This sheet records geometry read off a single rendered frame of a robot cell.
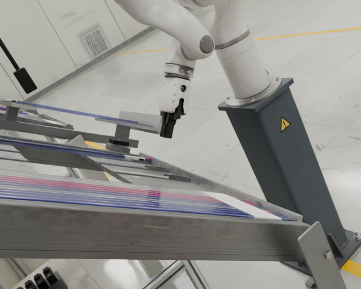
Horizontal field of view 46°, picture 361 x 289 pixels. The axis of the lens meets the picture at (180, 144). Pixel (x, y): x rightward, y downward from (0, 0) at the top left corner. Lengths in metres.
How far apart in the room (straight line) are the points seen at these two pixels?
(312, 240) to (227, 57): 0.76
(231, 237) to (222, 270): 1.24
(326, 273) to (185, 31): 0.67
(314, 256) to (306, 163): 0.82
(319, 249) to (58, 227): 0.39
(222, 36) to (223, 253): 0.79
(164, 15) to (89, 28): 7.90
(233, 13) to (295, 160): 0.52
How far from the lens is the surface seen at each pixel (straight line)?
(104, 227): 0.54
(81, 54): 8.92
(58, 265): 1.24
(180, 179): 1.00
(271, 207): 0.79
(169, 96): 1.19
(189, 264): 1.52
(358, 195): 1.97
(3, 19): 8.69
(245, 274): 1.80
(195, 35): 1.12
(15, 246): 0.52
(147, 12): 1.14
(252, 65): 1.32
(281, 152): 1.40
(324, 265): 0.72
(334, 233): 1.67
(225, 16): 1.27
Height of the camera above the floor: 1.18
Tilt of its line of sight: 22 degrees down
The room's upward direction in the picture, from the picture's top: 28 degrees counter-clockwise
